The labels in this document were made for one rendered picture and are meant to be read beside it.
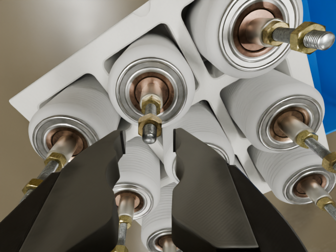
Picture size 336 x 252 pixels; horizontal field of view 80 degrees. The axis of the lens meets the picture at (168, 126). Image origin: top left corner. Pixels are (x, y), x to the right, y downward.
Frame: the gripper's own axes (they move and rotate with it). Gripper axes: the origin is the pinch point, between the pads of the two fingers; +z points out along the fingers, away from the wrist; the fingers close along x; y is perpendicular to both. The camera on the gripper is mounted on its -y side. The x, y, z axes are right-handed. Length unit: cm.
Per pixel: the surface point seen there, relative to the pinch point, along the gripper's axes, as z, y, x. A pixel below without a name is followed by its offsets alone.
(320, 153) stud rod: 3.4, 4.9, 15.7
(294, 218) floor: 34, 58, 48
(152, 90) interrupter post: 7.1, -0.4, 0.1
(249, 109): 10.7, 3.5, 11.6
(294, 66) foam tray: 16.4, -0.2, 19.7
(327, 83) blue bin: 32, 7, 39
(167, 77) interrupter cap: 9.1, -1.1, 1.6
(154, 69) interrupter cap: 9.0, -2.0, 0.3
